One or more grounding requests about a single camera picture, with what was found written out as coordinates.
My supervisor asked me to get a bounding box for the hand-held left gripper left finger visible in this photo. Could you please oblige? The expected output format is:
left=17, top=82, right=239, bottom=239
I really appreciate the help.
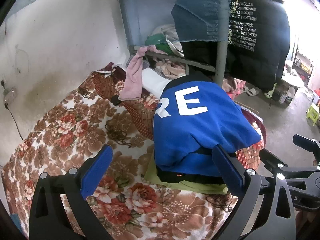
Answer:
left=29, top=144, right=114, bottom=240

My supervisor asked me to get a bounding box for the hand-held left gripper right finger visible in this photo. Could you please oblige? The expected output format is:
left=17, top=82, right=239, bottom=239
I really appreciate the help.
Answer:
left=212, top=145, right=297, bottom=240

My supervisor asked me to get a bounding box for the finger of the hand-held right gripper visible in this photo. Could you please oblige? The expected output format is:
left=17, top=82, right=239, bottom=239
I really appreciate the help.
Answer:
left=292, top=134, right=320, bottom=156
left=259, top=149, right=285, bottom=172

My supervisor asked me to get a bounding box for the blue and black hooded jacket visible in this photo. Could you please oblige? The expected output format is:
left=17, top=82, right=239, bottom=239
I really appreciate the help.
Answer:
left=153, top=71, right=262, bottom=178

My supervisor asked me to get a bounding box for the red patterned cloth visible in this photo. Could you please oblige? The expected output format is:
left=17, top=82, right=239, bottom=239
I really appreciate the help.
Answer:
left=236, top=115, right=266, bottom=171

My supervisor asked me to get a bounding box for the green plastic stool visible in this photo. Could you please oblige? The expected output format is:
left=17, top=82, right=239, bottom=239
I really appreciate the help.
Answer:
left=306, top=105, right=320, bottom=126

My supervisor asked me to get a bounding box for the floral fleece blanket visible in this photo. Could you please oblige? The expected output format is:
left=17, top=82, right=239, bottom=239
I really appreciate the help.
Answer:
left=2, top=70, right=265, bottom=240

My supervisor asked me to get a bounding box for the plastic bottle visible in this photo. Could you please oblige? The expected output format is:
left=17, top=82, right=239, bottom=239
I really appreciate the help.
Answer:
left=280, top=86, right=294, bottom=105

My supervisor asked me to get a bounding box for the olive green garment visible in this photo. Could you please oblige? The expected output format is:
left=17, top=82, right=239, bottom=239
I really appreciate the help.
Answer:
left=144, top=152, right=229, bottom=195

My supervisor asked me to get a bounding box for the black printed puffer jacket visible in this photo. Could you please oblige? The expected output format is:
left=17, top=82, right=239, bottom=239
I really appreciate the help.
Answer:
left=182, top=0, right=292, bottom=93

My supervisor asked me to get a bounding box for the pink cloth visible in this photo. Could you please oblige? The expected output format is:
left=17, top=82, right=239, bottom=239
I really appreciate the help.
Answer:
left=119, top=46, right=157, bottom=100

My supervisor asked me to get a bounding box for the maroon cloth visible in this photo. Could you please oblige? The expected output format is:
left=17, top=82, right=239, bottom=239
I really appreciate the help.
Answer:
left=96, top=62, right=125, bottom=81

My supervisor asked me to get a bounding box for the white pillow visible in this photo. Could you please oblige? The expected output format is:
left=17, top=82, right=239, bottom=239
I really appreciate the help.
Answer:
left=141, top=67, right=173, bottom=97

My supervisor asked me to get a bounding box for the white power strip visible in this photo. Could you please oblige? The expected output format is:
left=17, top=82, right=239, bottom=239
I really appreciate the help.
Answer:
left=2, top=87, right=18, bottom=103

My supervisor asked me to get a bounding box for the pink fleece blanket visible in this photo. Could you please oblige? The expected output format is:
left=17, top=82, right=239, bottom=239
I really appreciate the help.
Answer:
left=155, top=60, right=188, bottom=80

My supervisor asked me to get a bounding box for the green cloth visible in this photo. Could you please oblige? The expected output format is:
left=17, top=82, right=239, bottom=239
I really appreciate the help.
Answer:
left=145, top=34, right=175, bottom=54

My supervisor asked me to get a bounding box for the blue denim garment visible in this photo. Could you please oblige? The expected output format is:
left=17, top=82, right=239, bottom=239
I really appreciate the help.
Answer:
left=171, top=0, right=232, bottom=43

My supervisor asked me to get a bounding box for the blue mosquito net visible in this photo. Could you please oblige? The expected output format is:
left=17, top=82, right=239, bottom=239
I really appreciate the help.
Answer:
left=117, top=0, right=225, bottom=53

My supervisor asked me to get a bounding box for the white thin cord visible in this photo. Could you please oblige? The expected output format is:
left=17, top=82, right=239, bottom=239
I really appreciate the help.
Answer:
left=35, top=94, right=84, bottom=133

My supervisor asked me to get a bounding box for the black power cable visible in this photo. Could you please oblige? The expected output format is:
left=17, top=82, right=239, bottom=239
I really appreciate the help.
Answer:
left=5, top=102, right=24, bottom=140

